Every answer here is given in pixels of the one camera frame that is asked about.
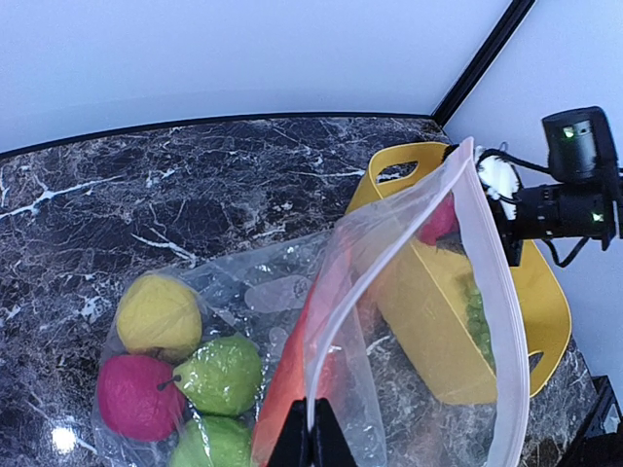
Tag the right black frame post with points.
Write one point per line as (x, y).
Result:
(485, 56)

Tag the red toy chili pepper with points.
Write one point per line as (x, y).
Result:
(289, 381)

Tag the red toy tomato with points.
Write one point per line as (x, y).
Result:
(442, 221)

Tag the green toy pear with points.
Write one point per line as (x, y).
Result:
(221, 377)

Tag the clear zip top bag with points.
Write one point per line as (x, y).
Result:
(388, 415)

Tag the pink red toy fruit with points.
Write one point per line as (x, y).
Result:
(137, 398)

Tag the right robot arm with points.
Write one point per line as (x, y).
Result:
(575, 198)

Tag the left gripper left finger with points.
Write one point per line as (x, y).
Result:
(292, 446)

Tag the yellow plastic basket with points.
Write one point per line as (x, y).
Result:
(422, 298)

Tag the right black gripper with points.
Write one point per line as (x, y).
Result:
(504, 213)

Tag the yellow toy lemon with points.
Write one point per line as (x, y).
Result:
(160, 316)

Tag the green toy grapes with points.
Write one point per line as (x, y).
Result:
(477, 324)

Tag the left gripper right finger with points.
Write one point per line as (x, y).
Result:
(329, 447)

